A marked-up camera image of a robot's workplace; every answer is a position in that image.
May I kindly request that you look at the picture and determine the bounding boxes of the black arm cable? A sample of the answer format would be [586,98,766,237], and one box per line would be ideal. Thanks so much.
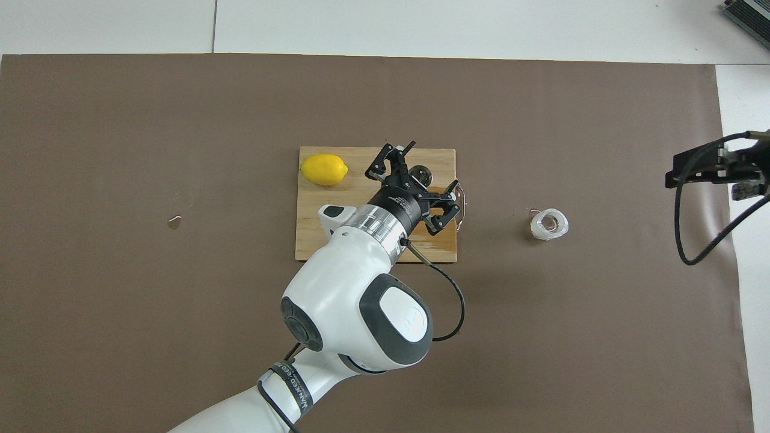
[257,238,467,433]
[674,132,770,266]

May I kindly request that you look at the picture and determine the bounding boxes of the thin cutting board cord loop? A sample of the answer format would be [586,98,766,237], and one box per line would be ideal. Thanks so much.
[454,183,470,232]

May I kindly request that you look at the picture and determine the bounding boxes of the yellow lemon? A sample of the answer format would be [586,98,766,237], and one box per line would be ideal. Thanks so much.
[300,153,349,187]

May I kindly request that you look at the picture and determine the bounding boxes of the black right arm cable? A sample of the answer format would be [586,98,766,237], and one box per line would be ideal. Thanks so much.
[674,132,770,266]

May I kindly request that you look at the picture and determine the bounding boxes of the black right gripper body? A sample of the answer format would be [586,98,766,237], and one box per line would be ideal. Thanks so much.
[721,129,770,185]

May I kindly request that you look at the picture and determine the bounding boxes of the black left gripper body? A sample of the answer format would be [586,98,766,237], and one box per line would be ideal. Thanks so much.
[368,180,431,236]

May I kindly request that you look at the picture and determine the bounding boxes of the brown paper table mat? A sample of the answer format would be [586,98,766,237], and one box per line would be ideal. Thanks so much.
[0,53,756,433]

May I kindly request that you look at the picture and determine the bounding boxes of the wooden cutting board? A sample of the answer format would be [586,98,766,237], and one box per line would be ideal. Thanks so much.
[295,146,458,263]

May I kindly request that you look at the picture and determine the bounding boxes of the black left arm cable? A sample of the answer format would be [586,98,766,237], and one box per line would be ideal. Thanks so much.
[257,238,467,433]

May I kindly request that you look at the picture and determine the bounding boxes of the grey ribbed device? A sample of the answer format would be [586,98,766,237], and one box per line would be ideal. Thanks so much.
[722,0,770,43]

